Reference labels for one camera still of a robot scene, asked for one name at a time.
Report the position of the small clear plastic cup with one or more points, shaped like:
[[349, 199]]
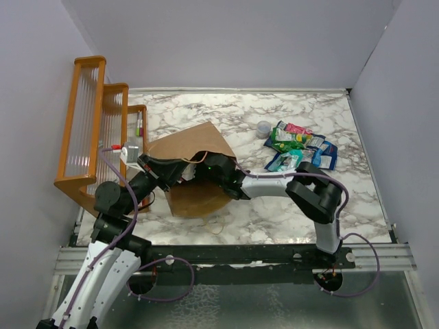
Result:
[[263, 129]]

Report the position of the brown paper bag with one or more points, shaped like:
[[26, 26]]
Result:
[[200, 197]]

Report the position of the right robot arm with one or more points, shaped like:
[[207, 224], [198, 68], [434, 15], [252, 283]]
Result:
[[317, 195]]

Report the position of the light blue snack bag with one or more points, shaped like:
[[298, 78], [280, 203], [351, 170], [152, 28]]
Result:
[[316, 139]]

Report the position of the markers in rack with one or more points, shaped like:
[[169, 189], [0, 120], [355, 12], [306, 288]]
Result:
[[139, 127]]

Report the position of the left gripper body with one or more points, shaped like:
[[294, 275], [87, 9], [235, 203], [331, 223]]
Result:
[[142, 163]]

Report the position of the dark blue snack bag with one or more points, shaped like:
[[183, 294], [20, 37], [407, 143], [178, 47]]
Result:
[[324, 156]]

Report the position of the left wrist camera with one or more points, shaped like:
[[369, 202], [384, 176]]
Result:
[[129, 153]]

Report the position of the teal mint candy bag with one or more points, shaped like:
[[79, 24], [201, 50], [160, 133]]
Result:
[[284, 162]]

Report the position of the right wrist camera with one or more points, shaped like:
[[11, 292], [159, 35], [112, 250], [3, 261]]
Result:
[[189, 172]]

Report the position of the red snack packet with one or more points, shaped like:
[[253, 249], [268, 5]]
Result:
[[290, 127]]

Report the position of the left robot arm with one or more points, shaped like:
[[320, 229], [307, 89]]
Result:
[[114, 253]]

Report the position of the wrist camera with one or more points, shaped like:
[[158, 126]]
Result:
[[129, 153], [189, 172]]

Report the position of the orange wooden rack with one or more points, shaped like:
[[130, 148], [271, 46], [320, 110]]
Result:
[[98, 115]]

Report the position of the green snack packet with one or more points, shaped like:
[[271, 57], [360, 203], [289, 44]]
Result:
[[284, 141]]

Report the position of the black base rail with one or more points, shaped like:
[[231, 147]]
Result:
[[253, 264]]

